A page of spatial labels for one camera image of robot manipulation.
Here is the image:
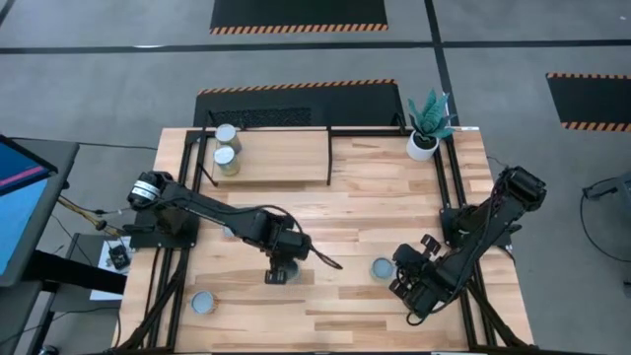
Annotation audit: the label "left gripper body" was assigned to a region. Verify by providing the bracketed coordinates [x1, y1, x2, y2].
[263, 220, 312, 262]

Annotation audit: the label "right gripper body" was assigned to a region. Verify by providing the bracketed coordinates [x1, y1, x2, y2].
[393, 244, 457, 317]

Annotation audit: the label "orange label tin can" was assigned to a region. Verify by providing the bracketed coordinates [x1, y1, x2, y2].
[369, 255, 397, 285]

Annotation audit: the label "glass jar with green contents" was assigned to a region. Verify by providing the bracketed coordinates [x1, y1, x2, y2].
[212, 145, 242, 178]

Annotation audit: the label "green dotted label tin can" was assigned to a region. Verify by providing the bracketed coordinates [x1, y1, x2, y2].
[214, 122, 244, 155]

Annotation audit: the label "potted plant white pot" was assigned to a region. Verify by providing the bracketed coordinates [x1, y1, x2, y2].
[405, 88, 458, 163]

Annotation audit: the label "black mat with mesh patch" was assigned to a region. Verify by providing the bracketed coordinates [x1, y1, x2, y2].
[192, 78, 406, 130]

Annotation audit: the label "small black device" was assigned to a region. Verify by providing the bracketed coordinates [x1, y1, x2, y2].
[107, 244, 132, 271]

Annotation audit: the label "white paper sheet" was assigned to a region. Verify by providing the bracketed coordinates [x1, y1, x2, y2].
[90, 236, 133, 302]

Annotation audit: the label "black mat two striped edges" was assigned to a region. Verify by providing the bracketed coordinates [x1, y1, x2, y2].
[545, 72, 631, 133]

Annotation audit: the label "black mat orange striped edge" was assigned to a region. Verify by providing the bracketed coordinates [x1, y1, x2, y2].
[209, 0, 389, 36]

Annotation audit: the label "monitor with blue screen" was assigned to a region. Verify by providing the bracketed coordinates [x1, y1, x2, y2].
[0, 133, 80, 288]

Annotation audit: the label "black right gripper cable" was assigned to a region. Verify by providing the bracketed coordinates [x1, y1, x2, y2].
[404, 308, 430, 327]

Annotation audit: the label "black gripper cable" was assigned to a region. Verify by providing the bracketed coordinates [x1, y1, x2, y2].
[404, 308, 430, 327]
[265, 204, 344, 271]

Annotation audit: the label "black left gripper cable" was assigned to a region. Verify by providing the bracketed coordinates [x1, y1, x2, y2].
[265, 204, 344, 271]

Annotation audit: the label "black aluminium rig frame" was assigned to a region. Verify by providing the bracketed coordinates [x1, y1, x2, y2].
[112, 125, 533, 354]

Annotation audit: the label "wooden shelf black frame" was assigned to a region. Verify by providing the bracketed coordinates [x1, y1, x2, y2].
[194, 125, 334, 188]

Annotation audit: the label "yellow black braided cable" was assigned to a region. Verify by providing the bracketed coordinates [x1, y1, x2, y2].
[56, 194, 127, 238]

